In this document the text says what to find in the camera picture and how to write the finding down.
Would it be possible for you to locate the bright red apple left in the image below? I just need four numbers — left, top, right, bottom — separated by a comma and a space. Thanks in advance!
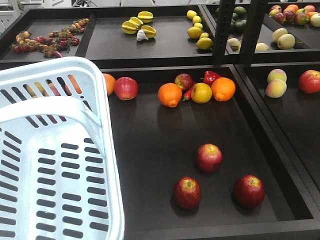
298, 70, 320, 94

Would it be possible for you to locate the white garlic bulb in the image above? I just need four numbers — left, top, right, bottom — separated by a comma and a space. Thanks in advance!
136, 29, 149, 42

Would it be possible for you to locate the orange with navel left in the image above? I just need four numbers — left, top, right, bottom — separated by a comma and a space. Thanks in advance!
158, 82, 183, 108

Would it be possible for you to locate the yellow round fruit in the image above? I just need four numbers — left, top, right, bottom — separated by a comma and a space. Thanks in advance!
191, 82, 213, 104

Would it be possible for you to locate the orange right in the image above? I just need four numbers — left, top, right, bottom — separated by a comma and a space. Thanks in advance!
211, 77, 236, 102

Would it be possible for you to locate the dark red apple lower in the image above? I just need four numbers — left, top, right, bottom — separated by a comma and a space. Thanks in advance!
172, 176, 202, 210

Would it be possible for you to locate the dark red apple upper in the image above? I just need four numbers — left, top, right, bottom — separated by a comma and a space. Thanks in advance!
195, 143, 223, 173

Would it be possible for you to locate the black wooden fruit display stand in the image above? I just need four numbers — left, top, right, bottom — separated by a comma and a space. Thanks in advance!
0, 5, 320, 240

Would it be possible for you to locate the red apple beside oranges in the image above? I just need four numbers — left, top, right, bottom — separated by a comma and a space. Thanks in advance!
114, 76, 139, 101

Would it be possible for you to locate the red bell pepper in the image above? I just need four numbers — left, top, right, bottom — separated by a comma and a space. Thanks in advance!
201, 70, 222, 86

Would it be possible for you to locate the pale peach front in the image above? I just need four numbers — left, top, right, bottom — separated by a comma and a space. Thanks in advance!
265, 78, 287, 98

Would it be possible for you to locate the yellow starfruit back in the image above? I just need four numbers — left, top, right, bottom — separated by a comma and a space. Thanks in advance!
137, 11, 154, 24

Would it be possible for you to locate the light blue plastic basket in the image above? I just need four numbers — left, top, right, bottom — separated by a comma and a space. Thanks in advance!
0, 56, 125, 240

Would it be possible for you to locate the pale peach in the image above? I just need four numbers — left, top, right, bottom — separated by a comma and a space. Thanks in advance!
265, 78, 287, 98
267, 68, 287, 83

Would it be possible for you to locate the dark red apple behind oranges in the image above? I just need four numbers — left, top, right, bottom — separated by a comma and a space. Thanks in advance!
174, 73, 194, 92

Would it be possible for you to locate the red chili pepper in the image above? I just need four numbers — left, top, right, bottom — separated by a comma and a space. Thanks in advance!
182, 82, 196, 101

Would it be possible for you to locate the pale peach back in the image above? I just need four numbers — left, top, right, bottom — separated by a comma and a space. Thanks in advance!
267, 68, 287, 83

